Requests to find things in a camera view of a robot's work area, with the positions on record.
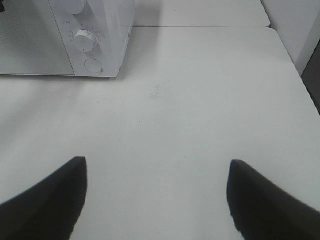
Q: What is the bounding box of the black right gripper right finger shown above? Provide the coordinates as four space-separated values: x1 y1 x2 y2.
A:
226 159 320 240

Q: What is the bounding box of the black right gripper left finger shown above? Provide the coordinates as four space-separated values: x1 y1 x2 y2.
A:
0 156 88 240

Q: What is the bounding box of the round white door button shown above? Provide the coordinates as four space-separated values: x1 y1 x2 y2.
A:
84 59 103 74

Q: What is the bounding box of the white microwave door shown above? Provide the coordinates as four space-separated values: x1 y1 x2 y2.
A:
0 0 74 76

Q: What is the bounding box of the white microwave oven body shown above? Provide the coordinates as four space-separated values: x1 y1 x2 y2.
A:
44 0 135 77

